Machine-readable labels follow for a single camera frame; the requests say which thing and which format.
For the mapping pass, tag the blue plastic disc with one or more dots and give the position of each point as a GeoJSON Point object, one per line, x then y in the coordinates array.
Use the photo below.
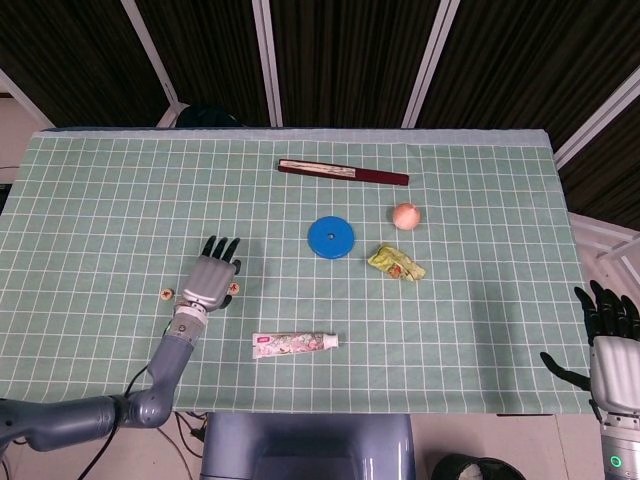
{"type": "Point", "coordinates": [320, 245]}

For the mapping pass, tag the black waste bin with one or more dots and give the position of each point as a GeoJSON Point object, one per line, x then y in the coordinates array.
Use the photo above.
{"type": "Point", "coordinates": [450, 470]}

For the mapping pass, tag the dark red folded fan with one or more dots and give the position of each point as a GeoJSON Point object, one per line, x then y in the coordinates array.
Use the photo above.
{"type": "Point", "coordinates": [380, 176]}

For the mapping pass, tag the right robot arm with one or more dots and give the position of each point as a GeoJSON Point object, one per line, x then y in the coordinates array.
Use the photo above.
{"type": "Point", "coordinates": [620, 445]}

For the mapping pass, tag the white aluminium frame post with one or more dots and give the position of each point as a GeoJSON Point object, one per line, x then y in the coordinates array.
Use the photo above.
{"type": "Point", "coordinates": [150, 50]}
{"type": "Point", "coordinates": [600, 117]}
{"type": "Point", "coordinates": [267, 50]}
{"type": "Point", "coordinates": [25, 103]}
{"type": "Point", "coordinates": [434, 50]}

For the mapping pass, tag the green grid tablecloth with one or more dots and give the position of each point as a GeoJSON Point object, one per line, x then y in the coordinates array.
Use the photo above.
{"type": "Point", "coordinates": [125, 210]}

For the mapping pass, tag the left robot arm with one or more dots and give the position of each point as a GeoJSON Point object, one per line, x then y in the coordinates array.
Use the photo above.
{"type": "Point", "coordinates": [165, 365]}

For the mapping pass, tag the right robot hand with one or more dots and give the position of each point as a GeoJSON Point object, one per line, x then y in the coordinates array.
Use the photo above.
{"type": "Point", "coordinates": [617, 372]}

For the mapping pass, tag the floral toothpaste tube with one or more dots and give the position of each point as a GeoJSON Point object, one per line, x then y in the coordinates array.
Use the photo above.
{"type": "Point", "coordinates": [290, 346]}

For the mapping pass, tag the crumpled green snack wrapper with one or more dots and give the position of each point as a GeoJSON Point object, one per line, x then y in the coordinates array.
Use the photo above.
{"type": "Point", "coordinates": [392, 262]}

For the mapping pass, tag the black bag behind table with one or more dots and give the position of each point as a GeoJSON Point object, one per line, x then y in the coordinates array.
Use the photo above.
{"type": "Point", "coordinates": [207, 117]}

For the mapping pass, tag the round wooden chess piece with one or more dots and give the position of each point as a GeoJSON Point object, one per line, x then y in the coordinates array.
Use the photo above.
{"type": "Point", "coordinates": [234, 288]}
{"type": "Point", "coordinates": [166, 294]}

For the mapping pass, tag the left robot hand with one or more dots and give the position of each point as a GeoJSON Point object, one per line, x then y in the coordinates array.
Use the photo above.
{"type": "Point", "coordinates": [207, 280]}

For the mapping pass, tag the peach coloured ball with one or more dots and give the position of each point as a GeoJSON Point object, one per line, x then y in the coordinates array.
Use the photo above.
{"type": "Point", "coordinates": [406, 216]}

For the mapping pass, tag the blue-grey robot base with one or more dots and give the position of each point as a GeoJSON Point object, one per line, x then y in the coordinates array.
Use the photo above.
{"type": "Point", "coordinates": [300, 445]}

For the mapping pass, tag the white metal frame rack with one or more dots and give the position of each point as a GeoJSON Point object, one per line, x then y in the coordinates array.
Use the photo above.
{"type": "Point", "coordinates": [600, 240]}

